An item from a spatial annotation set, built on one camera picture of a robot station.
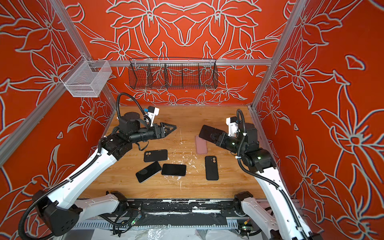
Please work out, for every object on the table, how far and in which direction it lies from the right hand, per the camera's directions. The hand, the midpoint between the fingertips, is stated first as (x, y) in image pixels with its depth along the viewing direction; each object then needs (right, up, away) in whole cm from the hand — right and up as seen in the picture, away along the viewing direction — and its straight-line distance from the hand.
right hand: (209, 135), depth 67 cm
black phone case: (+4, -22, +21) cm, 30 cm away
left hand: (-16, +4, -1) cm, 17 cm away
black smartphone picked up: (+1, +1, +2) cm, 2 cm away
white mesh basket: (-74, +33, +25) cm, 85 cm away
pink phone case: (-1, -9, +31) cm, 33 cm away
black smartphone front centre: (-18, -22, +19) cm, 34 cm away
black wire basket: (-21, +39, +33) cm, 55 cm away
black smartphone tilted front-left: (-35, -25, +21) cm, 47 cm away
